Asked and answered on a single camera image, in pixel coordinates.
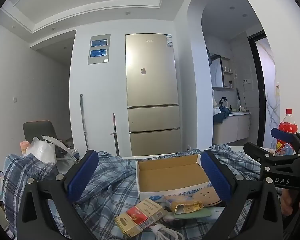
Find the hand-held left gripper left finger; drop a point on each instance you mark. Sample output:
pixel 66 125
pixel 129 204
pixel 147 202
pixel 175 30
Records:
pixel 82 177

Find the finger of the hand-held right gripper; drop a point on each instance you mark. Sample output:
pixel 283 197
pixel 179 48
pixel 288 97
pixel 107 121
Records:
pixel 280 135
pixel 257 152

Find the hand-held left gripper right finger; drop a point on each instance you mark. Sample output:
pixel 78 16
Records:
pixel 213 177

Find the cardboard box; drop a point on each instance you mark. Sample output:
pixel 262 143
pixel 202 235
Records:
pixel 170 177

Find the person's right hand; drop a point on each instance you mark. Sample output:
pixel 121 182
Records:
pixel 286 202

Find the red soda bottle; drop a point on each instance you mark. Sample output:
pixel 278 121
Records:
pixel 287 125

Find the tan round face pad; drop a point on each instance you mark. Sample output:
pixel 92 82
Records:
pixel 207 195

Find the blue plaid cloth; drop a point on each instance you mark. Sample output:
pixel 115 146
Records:
pixel 115 180

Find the white vanity cabinet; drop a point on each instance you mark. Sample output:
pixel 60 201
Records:
pixel 235 127

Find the gold foil packet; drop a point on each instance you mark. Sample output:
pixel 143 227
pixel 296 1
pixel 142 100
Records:
pixel 187 207

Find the printed glass door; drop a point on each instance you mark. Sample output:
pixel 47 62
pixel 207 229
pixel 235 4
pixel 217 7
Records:
pixel 270 92

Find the white plastic bag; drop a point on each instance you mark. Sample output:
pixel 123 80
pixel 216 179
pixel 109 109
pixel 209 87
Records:
pixel 42 152

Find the blue clothes pile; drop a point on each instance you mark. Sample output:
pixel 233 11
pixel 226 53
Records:
pixel 221 116

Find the grey mop stick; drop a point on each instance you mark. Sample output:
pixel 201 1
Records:
pixel 83 122

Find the black faucet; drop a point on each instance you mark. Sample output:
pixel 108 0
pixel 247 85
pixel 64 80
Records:
pixel 223 101

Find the grey chair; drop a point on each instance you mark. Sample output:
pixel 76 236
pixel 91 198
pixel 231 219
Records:
pixel 38 131

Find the pink cup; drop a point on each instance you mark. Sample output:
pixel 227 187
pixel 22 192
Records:
pixel 24 148

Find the gold and red carton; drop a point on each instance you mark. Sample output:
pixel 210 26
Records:
pixel 140 217

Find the bathroom mirror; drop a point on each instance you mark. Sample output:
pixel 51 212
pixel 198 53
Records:
pixel 217 71

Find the gold refrigerator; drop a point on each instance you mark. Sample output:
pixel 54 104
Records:
pixel 152 92

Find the grey electrical panel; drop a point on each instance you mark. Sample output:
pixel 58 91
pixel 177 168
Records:
pixel 98 50

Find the black door frame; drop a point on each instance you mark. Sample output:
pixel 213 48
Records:
pixel 255 80

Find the bathroom wall shelf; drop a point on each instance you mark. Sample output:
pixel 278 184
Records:
pixel 227 72

